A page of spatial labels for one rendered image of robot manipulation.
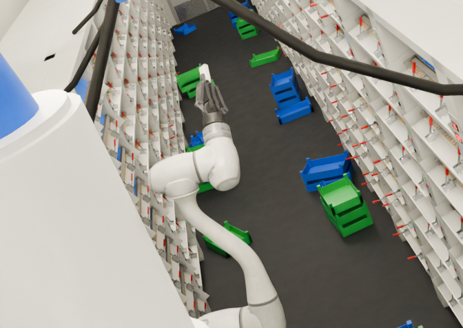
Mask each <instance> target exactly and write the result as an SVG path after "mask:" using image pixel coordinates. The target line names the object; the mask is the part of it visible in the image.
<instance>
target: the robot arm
mask: <svg viewBox="0 0 463 328"><path fill-rule="evenodd" d="M199 71H200V83H198V84H197V85H196V102H195V104H194V107H199V108H200V109H201V112H202V114H203V127H204V129H203V139H204V145H205V146H204V147H203V148H201V149H199V150H196V151H194V152H188V153H182V154H177V155H174V156H171V157H168V158H165V159H163V160H162V161H159V162H158V163H156V164H155V165H154V166H153V167H152V168H151V169H150V170H149V172H148V175H147V177H148V183H149V187H150V189H152V190H153V191H154V192H156V193H158V194H167V195H168V197H169V198H170V199H172V200H173V201H175V202H176V204H177V205H178V207H179V209H180V211H181V212H182V214H183V216H184V217H185V218H186V219H187V221H188V222H189V223H190V224H191V225H192V226H193V227H195V228H196V229H197V230H198V231H199V232H201V233H202V234H203V235H205V236H206V237H208V239H210V240H211V241H213V242H214V243H215V244H217V245H218V246H219V247H220V248H222V249H223V250H225V251H226V252H227V253H228V254H229V255H231V256H232V257H233V258H234V259H235V260H236V261H237V262H238V263H239V264H240V266H241V267H242V269H243V272H244V275H245V284H246V290H247V302H248V306H246V307H240V308H230V309H223V310H219V311H214V312H212V313H208V314H205V315H204V316H201V317H200V318H198V319H197V320H200V321H203V322H204V323H205V324H206V325H207V326H208V327H209V328H287V324H286V319H285V313H284V311H283V308H282V304H281V302H280V299H279V297H278V294H277V292H276V290H275V288H274V286H273V285H272V283H271V281H270V279H269V277H268V274H267V272H266V270H265V268H264V266H263V264H262V262H261V260H260V259H259V257H258V256H257V254H256V253H255V252H254V250H253V249H252V248H251V247H250V246H248V245H247V244H246V243H245V242H243V241H242V240H241V239H239V238H238V237H237V236H235V235H233V234H232V233H231V232H229V231H228V230H226V229H225V228H224V227H222V226H221V225H219V224H218V223H217V222H215V221H214V220H212V219H211V218H210V217H208V216H207V215H206V214H204V213H203V212H202V211H201V210H200V208H199V207H198V205H197V202H196V194H197V192H198V190H199V183H203V182H210V183H211V185H212V186H213V187H214V188H215V189H217V190H218V191H227V190H230V189H232V188H234V187H235V186H237V184H238V183H239V181H240V163H239V157H238V152H237V150H236V147H235V145H234V143H233V139H232V135H231V131H230V127H229V126H228V124H227V122H226V118H225V115H224V114H225V113H227V112H228V111H229V110H228V109H227V107H226V105H225V103H224V101H223V98H222V96H221V93H220V90H219V89H218V86H217V85H214V84H213V83H212V78H211V76H210V75H209V69H208V65H207V64H203V65H202V66H201V67H199Z"/></svg>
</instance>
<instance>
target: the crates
mask: <svg viewBox="0 0 463 328"><path fill-rule="evenodd" d="M228 14H229V17H230V20H231V23H232V25H233V27H234V29H238V32H239V34H240V36H241V38H242V40H243V39H247V38H249V37H253V36H256V35H257V34H258V32H259V29H258V28H256V27H254V26H253V25H251V24H250V23H247V22H246V21H244V20H243V19H241V18H239V17H237V16H236V15H235V14H232V13H231V12H229V11H228ZM195 29H196V26H195V24H193V25H187V24H186V23H185V25H184V26H182V27H180V28H179V29H177V30H176V29H175V28H174V31H175V34H179V35H186V34H188V33H190V32H192V31H194V30H195ZM278 48H279V46H278V47H277V49H276V50H272V51H270V52H266V53H263V54H259V55H255V54H253V59H252V60H249V63H250V65H251V67H252V68H253V67H256V66H259V65H263V64H266V63H270V62H272V61H277V60H278V58H279V56H280V54H281V51H280V49H279V50H278ZM201 66H202V65H201V63H200V64H199V67H201ZM199 67H197V68H194V69H193V70H190V71H188V72H186V73H183V74H181V75H179V76H177V75H176V74H175V77H176V80H177V81H178V82H177V83H178V86H179V88H180V89H181V92H182V93H184V92H185V93H186V95H187V96H188V97H189V98H192V97H194V96H196V85H197V84H198V83H200V71H199ZM290 69H291V70H289V71H286V72H283V73H280V74H277V75H274V73H272V74H271V75H272V80H271V85H269V86H270V89H271V92H272V94H273V96H274V98H275V101H276V102H277V104H278V107H279V110H277V108H276V109H275V111H276V114H277V117H278V120H279V122H280V124H281V125H282V124H284V123H288V122H290V121H292V120H295V119H298V118H300V117H302V116H305V115H307V114H310V113H312V112H314V111H313V108H312V106H311V103H310V102H309V99H308V97H307V96H306V97H305V98H306V100H304V101H301V97H300V88H299V85H298V80H297V78H296V75H295V72H294V69H293V68H292V67H290ZM283 108H284V109H283ZM280 109H281V110H280ZM196 134H197V136H196V137H193V136H192V135H191V136H190V137H191V139H192V140H191V143H190V144H189V146H190V147H191V148H189V146H186V149H187V153H188V152H194V151H196V150H199V149H201V148H203V147H204V146H205V145H204V139H203V132H200V133H198V131H196ZM346 158H349V154H348V151H347V150H345V151H344V154H339V155H335V156H329V157H325V158H319V159H315V160H311V161H310V158H307V159H306V160H307V164H306V166H305V168H304V170H303V171H300V175H301V177H302V179H303V182H304V184H305V187H306V188H307V191H308V192H312V191H316V190H318V191H319V193H320V196H321V197H320V200H321V203H322V206H323V207H324V210H325V212H326V214H327V217H328V219H329V220H330V221H331V223H332V224H333V225H334V227H335V228H336V229H337V230H338V231H339V232H340V234H341V235H342V237H343V238H344V237H345V236H348V235H350V234H352V233H354V232H356V231H359V230H361V229H363V228H365V227H367V226H369V225H372V224H373V221H372V219H371V216H370V213H369V210H368V208H367V205H366V203H365V201H364V200H363V198H362V195H361V193H360V190H357V188H356V187H355V185H354V184H353V181H352V178H351V177H352V174H353V171H354V168H353V165H352V163H351V159H348V160H346ZM213 188H214V187H213V186H212V185H211V183H210V182H203V183H199V190H198V192H197V193H201V192H204V191H207V190H209V189H213ZM224 224H225V226H223V227H224V228H225V229H226V230H228V231H229V232H231V233H232V234H233V235H235V236H237V237H238V238H239V239H241V240H242V241H243V242H245V243H246V244H247V245H248V244H250V243H251V242H252V239H251V236H250V235H249V232H248V231H246V232H244V231H242V230H240V229H238V228H236V227H234V226H232V225H229V223H228V222H227V221H225V222H224ZM203 239H204V241H205V244H206V246H208V247H210V248H211V249H213V250H215V251H217V252H218V253H220V254H222V255H224V256H226V257H228V258H229V257H230V256H231V255H229V254H228V253H227V252H226V251H225V250H223V249H222V248H220V247H219V246H218V245H217V244H215V243H214V242H213V241H211V240H210V239H208V237H206V236H205V235H204V236H203Z"/></svg>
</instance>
